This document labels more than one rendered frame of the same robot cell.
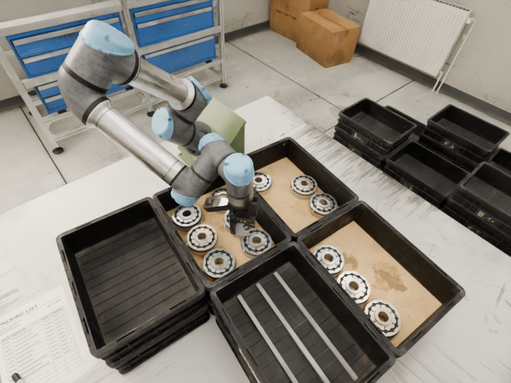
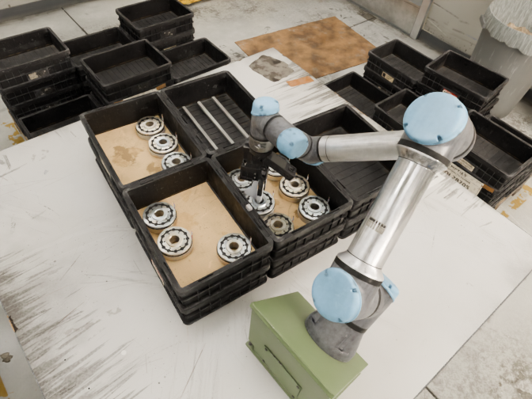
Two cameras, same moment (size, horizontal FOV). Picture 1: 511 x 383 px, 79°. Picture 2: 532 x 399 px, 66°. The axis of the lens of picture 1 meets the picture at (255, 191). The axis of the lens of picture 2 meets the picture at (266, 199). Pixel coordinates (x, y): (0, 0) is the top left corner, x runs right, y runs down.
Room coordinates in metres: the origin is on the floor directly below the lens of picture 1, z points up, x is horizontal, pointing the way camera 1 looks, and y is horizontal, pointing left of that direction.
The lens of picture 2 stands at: (1.47, 0.05, 1.90)
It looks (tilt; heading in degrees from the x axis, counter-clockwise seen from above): 51 degrees down; 178
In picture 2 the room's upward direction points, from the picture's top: 7 degrees clockwise
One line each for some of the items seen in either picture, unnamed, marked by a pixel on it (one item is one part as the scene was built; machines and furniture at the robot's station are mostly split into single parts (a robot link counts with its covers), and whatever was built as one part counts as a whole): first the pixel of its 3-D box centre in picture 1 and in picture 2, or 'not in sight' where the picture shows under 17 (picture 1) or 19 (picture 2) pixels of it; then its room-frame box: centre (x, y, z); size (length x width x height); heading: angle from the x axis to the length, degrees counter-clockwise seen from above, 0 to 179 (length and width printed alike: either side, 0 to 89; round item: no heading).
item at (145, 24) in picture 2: not in sight; (159, 43); (-1.04, -0.71, 0.37); 0.40 x 0.30 x 0.45; 133
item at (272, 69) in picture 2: not in sight; (271, 66); (-0.38, 0.05, 0.71); 0.22 x 0.19 x 0.01; 43
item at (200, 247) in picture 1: (201, 237); (294, 185); (0.54, 0.17, 0.86); 0.10 x 0.10 x 0.01
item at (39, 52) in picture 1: (83, 64); not in sight; (2.10, 1.30, 0.60); 0.72 x 0.03 x 0.56; 133
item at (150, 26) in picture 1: (179, 37); not in sight; (2.64, 0.72, 0.60); 0.72 x 0.03 x 0.56; 133
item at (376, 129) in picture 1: (366, 146); not in sight; (1.65, -0.74, 0.37); 0.40 x 0.30 x 0.45; 43
